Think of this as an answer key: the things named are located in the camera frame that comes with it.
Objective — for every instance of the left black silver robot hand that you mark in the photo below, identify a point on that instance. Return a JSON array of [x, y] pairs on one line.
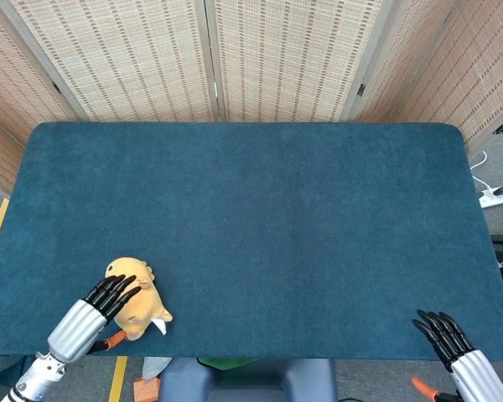
[[75, 331]]

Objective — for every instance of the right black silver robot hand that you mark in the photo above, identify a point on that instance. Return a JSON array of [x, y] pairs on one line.
[[478, 377]]

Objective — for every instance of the yellow plush toy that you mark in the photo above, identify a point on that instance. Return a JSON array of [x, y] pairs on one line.
[[148, 307]]

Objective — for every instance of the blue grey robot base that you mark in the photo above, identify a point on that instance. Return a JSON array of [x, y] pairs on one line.
[[247, 383]]

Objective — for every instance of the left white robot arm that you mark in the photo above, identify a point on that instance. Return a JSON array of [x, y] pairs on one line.
[[37, 377]]

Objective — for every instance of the grey cloth piece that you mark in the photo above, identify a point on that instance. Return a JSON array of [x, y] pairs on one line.
[[155, 366]]

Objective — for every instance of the orange block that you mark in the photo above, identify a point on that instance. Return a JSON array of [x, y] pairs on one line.
[[144, 391]]

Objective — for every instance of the green cloth piece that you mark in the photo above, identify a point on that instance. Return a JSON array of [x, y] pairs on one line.
[[226, 362]]

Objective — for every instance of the white power strip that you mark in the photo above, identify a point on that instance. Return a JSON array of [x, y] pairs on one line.
[[492, 200]]

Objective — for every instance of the blue table mat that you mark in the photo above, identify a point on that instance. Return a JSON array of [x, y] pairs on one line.
[[251, 188]]

